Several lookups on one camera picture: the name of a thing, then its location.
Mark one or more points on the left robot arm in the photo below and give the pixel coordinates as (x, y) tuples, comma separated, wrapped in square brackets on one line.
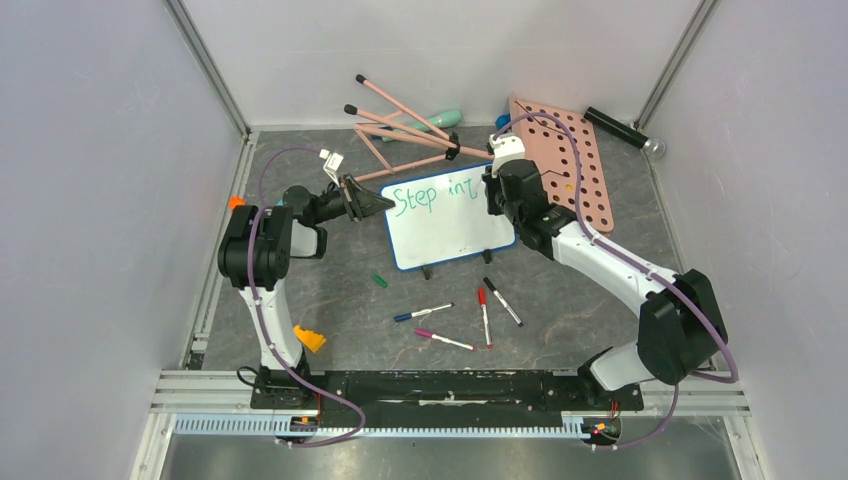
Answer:
[(255, 256)]

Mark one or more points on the black whiteboard marker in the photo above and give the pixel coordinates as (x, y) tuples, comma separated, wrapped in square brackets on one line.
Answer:
[(502, 300)]

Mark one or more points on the pink perforated board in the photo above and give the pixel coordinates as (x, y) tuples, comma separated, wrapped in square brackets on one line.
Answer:
[(568, 159)]

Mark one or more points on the blue whiteboard marker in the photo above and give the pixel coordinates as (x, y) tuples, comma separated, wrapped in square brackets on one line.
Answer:
[(421, 313)]

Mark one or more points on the green marker cap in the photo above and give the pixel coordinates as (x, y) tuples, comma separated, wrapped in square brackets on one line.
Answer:
[(380, 281)]

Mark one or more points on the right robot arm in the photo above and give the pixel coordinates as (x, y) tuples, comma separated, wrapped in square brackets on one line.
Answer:
[(680, 326)]

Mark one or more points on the pink whiteboard marker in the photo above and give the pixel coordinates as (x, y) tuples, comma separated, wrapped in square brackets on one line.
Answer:
[(433, 336)]

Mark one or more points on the red whiteboard marker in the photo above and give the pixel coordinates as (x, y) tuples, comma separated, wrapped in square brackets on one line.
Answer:
[(481, 294)]

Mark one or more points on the black flashlight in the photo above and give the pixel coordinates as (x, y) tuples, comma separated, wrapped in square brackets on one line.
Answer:
[(652, 147)]

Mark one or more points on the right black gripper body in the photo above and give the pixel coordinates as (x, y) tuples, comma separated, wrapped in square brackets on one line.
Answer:
[(494, 192)]

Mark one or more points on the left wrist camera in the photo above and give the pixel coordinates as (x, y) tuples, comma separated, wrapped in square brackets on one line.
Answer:
[(332, 162)]

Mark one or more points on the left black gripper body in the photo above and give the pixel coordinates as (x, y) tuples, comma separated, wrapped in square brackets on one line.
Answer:
[(341, 201)]

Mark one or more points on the pink folding tripod stand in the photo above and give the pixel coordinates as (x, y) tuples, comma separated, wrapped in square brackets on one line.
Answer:
[(407, 126)]

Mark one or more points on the blue toy car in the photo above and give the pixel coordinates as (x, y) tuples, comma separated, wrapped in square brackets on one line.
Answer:
[(502, 121)]

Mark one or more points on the mint green bottle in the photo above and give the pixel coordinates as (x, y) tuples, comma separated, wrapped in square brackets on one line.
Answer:
[(445, 120)]

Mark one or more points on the yellow plastic wedge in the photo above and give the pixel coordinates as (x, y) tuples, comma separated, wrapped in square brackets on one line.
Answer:
[(311, 340)]

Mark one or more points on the blue framed whiteboard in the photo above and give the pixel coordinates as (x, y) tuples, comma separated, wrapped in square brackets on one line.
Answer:
[(442, 217)]

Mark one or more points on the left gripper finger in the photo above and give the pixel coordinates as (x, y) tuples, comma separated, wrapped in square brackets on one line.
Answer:
[(372, 206), (360, 194)]

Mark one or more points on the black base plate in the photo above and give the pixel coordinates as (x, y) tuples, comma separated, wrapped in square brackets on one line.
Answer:
[(441, 399)]

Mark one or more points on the orange clip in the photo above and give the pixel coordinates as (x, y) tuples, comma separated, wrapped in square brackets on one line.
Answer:
[(235, 202)]

